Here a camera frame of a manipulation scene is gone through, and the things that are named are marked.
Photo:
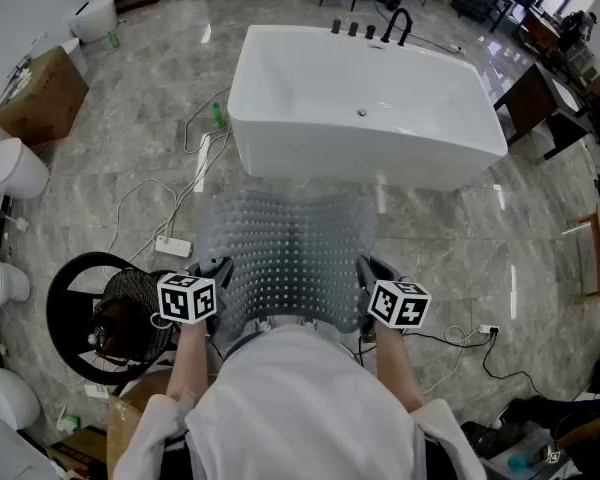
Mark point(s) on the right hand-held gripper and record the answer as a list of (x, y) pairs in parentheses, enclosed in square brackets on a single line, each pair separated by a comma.
[(400, 305)]

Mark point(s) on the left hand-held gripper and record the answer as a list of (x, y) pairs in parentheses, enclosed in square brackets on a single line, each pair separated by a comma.
[(185, 300)]

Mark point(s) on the person's right forearm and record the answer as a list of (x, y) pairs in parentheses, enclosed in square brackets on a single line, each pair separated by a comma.
[(397, 368)]

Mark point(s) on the white toilet with open lid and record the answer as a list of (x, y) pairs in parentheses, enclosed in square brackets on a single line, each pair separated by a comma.
[(10, 280)]

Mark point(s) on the white wall valve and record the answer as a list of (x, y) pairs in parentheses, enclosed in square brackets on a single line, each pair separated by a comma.
[(17, 223)]

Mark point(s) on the black curved faucet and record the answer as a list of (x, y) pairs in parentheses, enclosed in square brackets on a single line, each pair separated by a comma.
[(397, 18)]

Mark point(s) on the black faucet knob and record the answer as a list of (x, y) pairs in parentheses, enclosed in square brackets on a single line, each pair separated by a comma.
[(370, 31), (353, 29), (336, 26)]

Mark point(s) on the brown wooden desk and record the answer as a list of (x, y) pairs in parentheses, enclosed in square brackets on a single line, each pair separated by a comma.
[(540, 30)]

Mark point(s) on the dark wooden vanity cabinet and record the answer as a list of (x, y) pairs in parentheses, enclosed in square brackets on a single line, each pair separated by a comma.
[(525, 98)]

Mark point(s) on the white power strip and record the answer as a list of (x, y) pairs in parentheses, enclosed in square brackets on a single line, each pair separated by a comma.
[(173, 246)]

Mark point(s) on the dark bag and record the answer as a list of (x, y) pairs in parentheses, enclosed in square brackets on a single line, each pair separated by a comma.
[(530, 413)]

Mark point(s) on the person's white shirt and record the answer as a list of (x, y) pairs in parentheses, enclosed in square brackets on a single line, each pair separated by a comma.
[(300, 408)]

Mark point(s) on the large brown cardboard box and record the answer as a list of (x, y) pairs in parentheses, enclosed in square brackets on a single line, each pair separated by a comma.
[(45, 103)]

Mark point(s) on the teal bottle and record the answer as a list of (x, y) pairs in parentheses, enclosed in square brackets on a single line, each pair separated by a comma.
[(519, 463)]

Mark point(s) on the white ceramic pedestal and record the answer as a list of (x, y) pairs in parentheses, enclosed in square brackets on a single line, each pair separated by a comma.
[(75, 55)]

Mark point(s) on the white bathtub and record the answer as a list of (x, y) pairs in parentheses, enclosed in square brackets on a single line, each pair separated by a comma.
[(360, 78)]

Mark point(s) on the person's left forearm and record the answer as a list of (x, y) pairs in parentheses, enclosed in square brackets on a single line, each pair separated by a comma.
[(190, 358)]

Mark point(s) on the black round wicker chair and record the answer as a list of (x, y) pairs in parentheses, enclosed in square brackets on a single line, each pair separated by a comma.
[(60, 293)]

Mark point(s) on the green white spray bottle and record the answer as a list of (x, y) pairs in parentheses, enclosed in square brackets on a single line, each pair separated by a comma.
[(69, 420)]

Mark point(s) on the translucent studded bath mat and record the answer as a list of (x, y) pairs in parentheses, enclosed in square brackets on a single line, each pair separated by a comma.
[(290, 248)]

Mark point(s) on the green plastic bottle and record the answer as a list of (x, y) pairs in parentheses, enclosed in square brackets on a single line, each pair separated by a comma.
[(218, 115), (114, 39)]

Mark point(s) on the white parts bundle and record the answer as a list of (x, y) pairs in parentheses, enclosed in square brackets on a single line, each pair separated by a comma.
[(17, 80)]

